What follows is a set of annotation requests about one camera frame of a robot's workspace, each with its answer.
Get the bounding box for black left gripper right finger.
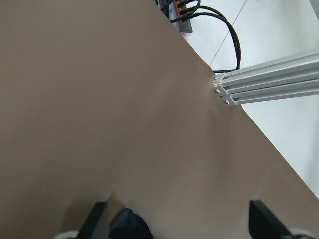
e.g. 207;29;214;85
249;200;294;239

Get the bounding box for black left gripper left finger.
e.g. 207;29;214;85
76;202;107;239

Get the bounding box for black t-shirt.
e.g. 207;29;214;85
109;208;154;239

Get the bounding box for red black power strip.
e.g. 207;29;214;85
157;0;194;34

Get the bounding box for aluminium frame profile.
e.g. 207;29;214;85
212;50;319;106

